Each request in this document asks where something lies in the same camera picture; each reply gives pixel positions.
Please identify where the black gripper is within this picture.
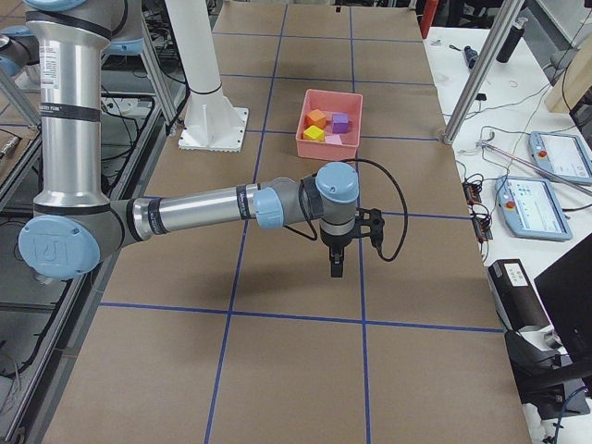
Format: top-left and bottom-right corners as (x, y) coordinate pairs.
(319, 221), (355, 278)

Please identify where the yellow foam block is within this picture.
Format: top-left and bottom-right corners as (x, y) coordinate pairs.
(302, 125), (325, 142)

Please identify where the purple foam block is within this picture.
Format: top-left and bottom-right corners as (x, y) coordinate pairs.
(331, 113), (350, 134)

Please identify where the orange foam block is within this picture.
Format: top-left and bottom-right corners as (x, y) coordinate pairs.
(305, 109), (327, 130)

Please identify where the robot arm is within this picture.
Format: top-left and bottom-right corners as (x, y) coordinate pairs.
(18, 1), (363, 280)

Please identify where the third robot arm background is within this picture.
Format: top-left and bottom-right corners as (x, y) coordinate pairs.
(1, 25), (40, 77)

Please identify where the pink plastic bin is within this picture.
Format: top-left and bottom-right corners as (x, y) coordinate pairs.
(295, 89), (363, 161)

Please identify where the grey diagonal rod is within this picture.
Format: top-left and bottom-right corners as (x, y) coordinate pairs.
(475, 141), (592, 197)

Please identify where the black box with label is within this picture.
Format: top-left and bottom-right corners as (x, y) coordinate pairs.
(487, 259), (550, 332)

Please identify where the blue teach pendant near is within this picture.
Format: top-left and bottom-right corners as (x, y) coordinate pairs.
(495, 176), (573, 241)

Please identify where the blue teach pendant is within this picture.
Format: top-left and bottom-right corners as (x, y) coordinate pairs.
(528, 131), (591, 185)
(495, 176), (573, 241)

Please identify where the blue teach pendant far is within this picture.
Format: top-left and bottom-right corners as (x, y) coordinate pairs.
(528, 131), (591, 185)

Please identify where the black monitor on stand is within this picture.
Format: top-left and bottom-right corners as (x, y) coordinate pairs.
(505, 237), (591, 419)

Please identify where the black water bottle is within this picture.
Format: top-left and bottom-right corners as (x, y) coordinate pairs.
(496, 17), (528, 63)

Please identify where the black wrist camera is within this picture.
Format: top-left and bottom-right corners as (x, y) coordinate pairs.
(357, 208), (385, 251)

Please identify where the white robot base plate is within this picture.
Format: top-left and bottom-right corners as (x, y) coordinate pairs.
(179, 92), (249, 153)

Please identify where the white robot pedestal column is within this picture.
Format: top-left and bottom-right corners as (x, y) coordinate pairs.
(166, 0), (222, 95)

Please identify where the aluminium frame post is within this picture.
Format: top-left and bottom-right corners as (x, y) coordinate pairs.
(441, 0), (524, 145)

